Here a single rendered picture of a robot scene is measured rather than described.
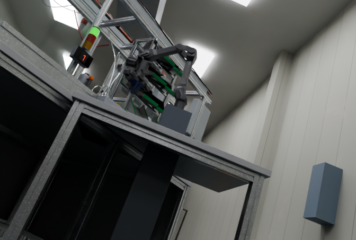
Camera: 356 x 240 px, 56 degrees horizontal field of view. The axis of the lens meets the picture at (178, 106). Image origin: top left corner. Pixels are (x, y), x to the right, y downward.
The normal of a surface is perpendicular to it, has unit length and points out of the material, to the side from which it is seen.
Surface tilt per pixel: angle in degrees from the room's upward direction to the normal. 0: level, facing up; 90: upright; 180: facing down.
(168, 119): 90
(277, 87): 90
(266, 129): 90
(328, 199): 90
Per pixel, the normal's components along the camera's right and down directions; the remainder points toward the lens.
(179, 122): 0.21, -0.33
